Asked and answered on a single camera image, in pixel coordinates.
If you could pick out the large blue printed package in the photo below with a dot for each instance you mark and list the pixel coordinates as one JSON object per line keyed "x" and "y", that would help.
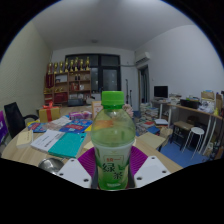
{"x": 76, "y": 126}

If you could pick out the wooden shelf unit with trophies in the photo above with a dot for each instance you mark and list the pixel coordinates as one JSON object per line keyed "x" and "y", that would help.
{"x": 68, "y": 86}

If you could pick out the upright orange box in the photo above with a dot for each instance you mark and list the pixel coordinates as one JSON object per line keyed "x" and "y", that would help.
{"x": 96, "y": 109}

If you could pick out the white printed booklet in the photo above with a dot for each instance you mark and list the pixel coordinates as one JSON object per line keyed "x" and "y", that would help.
{"x": 46, "y": 140}

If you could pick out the beige paper booklet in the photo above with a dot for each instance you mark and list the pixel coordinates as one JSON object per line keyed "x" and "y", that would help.
{"x": 24, "y": 138}

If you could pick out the pile of books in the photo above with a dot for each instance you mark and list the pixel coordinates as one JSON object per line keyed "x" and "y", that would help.
{"x": 148, "y": 116}

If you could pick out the green tea drink bottle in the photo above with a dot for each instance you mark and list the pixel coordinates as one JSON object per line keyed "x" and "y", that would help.
{"x": 112, "y": 143}

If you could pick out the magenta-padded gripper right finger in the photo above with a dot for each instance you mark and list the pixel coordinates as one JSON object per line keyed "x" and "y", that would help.
{"x": 150, "y": 170}

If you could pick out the pink flower bouquet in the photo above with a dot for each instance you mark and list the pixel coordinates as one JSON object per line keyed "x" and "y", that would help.
{"x": 128, "y": 110}

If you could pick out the white round stool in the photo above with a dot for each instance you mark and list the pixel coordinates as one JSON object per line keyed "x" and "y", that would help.
{"x": 194, "y": 133}

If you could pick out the black computer monitor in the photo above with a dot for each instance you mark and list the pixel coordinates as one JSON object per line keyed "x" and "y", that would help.
{"x": 161, "y": 91}

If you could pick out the teal book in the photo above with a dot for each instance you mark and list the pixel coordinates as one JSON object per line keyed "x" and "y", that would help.
{"x": 66, "y": 145}

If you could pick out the small blue printed package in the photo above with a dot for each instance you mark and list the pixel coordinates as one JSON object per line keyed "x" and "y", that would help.
{"x": 37, "y": 127}

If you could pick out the yellow gift box red ribbon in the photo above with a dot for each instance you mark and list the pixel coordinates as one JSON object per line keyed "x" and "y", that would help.
{"x": 49, "y": 114}

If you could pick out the black office chair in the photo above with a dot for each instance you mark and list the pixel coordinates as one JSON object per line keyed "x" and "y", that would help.
{"x": 15, "y": 118}

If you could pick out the white air conditioner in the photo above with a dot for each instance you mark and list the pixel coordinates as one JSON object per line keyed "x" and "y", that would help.
{"x": 142, "y": 57}

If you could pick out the pink printed box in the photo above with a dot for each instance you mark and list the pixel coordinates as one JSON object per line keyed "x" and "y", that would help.
{"x": 80, "y": 115}

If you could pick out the stainless steel cup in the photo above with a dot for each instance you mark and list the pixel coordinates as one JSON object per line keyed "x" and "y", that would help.
{"x": 50, "y": 165}

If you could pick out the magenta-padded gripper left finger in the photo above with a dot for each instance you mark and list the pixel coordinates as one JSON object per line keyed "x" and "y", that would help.
{"x": 75, "y": 171}

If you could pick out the wooden side desk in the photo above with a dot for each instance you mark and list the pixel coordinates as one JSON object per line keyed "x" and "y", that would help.
{"x": 200, "y": 110}

